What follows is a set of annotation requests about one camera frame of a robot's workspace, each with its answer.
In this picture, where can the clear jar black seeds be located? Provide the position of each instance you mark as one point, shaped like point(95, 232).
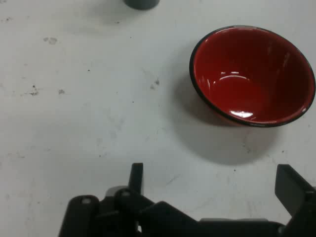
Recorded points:
point(140, 3)

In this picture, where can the red bowl black rim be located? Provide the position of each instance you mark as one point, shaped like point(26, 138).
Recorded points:
point(251, 81)

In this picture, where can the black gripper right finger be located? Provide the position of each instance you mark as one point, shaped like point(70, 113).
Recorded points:
point(291, 190)

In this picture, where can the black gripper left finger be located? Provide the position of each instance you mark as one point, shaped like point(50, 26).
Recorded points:
point(81, 217)

